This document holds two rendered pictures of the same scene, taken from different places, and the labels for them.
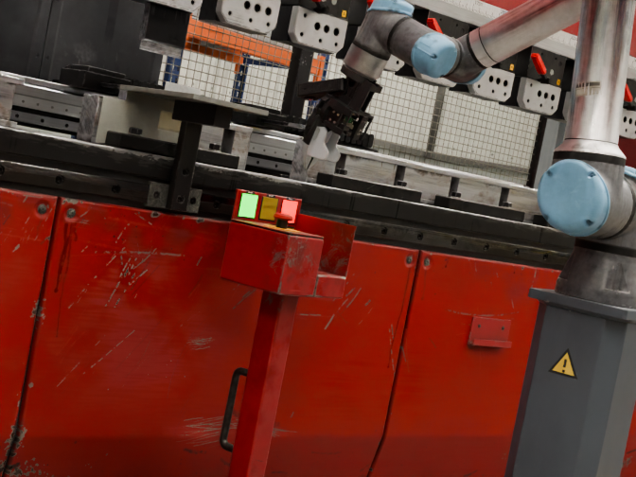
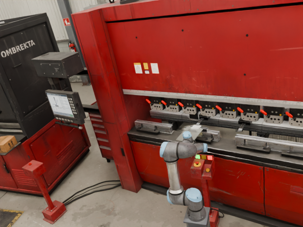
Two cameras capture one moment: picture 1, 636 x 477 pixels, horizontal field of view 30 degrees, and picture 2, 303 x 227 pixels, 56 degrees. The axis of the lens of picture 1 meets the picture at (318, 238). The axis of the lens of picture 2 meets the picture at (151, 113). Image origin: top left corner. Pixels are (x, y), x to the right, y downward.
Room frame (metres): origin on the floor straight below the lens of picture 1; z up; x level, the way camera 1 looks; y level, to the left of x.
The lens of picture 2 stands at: (1.55, -2.08, 2.53)
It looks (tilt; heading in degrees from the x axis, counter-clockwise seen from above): 26 degrees down; 79
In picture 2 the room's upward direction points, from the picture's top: 12 degrees counter-clockwise
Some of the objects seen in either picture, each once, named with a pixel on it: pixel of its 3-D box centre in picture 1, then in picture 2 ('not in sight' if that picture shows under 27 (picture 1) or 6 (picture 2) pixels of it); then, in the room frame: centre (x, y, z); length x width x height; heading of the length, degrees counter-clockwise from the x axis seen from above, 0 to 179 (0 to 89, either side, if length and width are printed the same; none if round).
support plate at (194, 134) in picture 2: (192, 99); (189, 134); (2.35, 0.29, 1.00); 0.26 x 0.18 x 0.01; 41
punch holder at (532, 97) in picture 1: (532, 79); not in sight; (3.24, -0.49, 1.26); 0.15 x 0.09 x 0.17; 131
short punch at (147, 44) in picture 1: (164, 31); (194, 116); (2.46, 0.39, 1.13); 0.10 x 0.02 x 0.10; 131
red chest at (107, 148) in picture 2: not in sight; (118, 131); (1.73, 1.75, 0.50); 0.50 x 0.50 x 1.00; 41
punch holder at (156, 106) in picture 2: not in sight; (157, 102); (2.18, 0.71, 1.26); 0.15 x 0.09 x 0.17; 131
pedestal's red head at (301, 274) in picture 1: (290, 244); (202, 166); (2.36, 0.05, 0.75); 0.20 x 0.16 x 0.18; 141
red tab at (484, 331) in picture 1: (491, 332); (299, 191); (3.02, -0.48, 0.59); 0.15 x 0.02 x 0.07; 131
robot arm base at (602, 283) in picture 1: (603, 272); (195, 209); (2.05, -0.50, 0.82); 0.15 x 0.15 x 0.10
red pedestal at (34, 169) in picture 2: not in sight; (43, 190); (0.64, 0.99, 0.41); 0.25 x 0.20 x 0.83; 41
